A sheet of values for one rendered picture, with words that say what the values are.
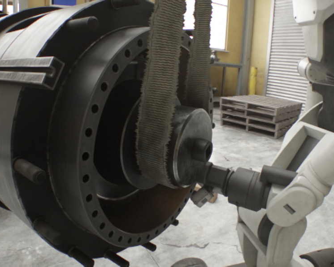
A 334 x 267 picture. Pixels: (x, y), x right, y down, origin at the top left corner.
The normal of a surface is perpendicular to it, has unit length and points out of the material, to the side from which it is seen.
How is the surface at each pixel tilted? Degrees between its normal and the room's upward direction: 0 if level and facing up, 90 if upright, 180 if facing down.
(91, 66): 48
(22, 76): 61
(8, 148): 81
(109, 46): 37
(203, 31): 100
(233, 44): 90
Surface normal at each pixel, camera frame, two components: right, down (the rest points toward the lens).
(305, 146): -0.83, -0.44
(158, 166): -0.55, 0.39
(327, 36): -0.81, 0.46
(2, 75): -0.46, -0.29
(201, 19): 0.50, 0.44
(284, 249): 0.22, 0.28
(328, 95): -0.95, 0.26
